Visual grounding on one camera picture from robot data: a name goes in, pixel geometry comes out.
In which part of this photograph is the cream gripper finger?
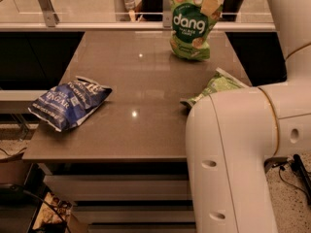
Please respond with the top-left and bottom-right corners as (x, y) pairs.
(200, 0), (224, 17)

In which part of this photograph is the green Dang rice chip bag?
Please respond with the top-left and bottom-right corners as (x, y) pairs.
(169, 0), (223, 61)

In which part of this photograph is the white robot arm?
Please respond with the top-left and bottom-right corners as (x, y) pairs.
(186, 0), (311, 233)

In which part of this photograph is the green Kettle potato chip bag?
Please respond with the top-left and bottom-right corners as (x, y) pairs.
(180, 68), (247, 109)

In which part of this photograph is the blue Kettle chip bag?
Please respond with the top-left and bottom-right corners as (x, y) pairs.
(28, 76), (113, 132)

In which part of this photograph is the person in dark shirt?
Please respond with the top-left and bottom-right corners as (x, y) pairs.
(114, 0), (243, 21)

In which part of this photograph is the black power strip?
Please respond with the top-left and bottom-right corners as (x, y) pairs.
(292, 154), (311, 205)

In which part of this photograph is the grey drawer cabinet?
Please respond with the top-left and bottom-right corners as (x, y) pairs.
(44, 162), (196, 233)

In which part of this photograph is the box of snack packets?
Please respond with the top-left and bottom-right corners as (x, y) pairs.
(32, 192), (72, 233)

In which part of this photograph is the middle metal railing bracket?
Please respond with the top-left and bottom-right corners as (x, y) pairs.
(162, 0), (172, 28)

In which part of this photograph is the metal railing bracket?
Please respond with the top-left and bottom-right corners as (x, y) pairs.
(162, 0), (172, 28)
(38, 0), (59, 27)

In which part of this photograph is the left metal railing bracket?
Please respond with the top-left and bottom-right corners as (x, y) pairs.
(38, 0), (59, 27)

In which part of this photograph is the black floor cable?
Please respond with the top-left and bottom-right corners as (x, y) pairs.
(271, 160), (311, 206)

